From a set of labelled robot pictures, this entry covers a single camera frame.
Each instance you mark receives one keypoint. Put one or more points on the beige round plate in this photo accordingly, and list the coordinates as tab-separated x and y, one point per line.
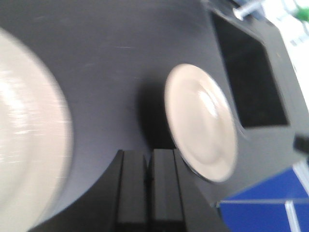
35	137
201	122

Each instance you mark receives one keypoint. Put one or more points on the right blue base cabinet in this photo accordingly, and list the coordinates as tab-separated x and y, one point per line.
279	204

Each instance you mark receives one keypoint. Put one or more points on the white gooseneck lab faucet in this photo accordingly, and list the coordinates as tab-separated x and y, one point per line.
247	8

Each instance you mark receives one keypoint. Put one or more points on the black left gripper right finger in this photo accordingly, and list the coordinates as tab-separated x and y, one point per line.
166	213

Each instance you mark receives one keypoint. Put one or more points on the black lab sink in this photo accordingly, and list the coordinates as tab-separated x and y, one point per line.
255	91

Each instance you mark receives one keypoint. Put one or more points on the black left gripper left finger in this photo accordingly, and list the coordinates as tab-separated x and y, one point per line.
132	203

